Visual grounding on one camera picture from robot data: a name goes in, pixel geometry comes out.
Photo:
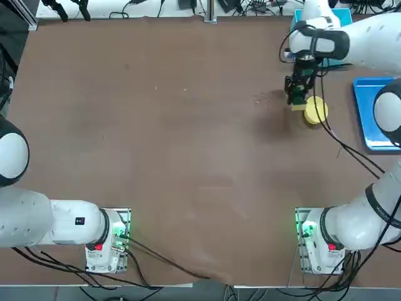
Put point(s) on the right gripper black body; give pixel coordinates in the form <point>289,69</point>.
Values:
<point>305,72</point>

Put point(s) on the aluminium frame post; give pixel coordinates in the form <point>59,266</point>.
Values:
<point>210,11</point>

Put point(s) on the light blue bin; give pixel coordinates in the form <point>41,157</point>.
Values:
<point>344,17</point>

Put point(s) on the yellow bowl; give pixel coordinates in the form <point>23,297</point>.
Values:
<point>311,110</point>

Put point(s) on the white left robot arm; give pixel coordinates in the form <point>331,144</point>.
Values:
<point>47,222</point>

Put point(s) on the green and yellow sponge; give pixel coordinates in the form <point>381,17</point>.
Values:
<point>298,106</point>

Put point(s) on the aluminium frame rail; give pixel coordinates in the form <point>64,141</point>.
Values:
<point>18,14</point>

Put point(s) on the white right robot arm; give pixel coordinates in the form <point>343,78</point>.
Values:
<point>360,225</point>

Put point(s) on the dark blue tray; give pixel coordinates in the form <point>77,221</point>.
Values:
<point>365,106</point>

